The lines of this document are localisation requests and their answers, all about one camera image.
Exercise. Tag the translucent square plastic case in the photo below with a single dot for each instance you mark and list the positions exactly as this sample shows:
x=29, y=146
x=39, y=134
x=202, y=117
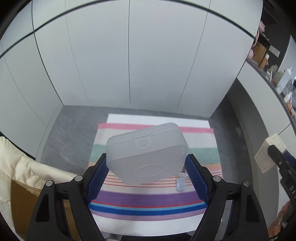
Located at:
x=147, y=155

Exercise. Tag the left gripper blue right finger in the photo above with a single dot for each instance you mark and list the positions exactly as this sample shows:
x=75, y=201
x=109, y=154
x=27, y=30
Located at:
x=200, y=185

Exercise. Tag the brown box on shelf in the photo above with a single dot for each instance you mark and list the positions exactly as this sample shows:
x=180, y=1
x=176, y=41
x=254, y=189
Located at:
x=260, y=55

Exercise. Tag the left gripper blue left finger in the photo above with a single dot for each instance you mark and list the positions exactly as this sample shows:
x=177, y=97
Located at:
x=95, y=177

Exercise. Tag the brown cardboard box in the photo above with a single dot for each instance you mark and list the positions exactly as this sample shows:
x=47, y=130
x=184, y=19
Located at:
x=42, y=214

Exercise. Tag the grey blue oval case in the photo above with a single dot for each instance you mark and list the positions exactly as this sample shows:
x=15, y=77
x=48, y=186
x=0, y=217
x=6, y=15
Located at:
x=180, y=184

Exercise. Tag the striped colourful cloth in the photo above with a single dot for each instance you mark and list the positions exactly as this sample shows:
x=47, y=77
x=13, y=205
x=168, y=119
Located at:
x=147, y=182

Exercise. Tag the cream padded chair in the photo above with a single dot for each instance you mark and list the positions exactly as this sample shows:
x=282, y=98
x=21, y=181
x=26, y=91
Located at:
x=17, y=166

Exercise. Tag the white spray bottle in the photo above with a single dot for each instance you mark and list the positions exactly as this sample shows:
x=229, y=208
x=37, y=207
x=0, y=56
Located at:
x=283, y=80

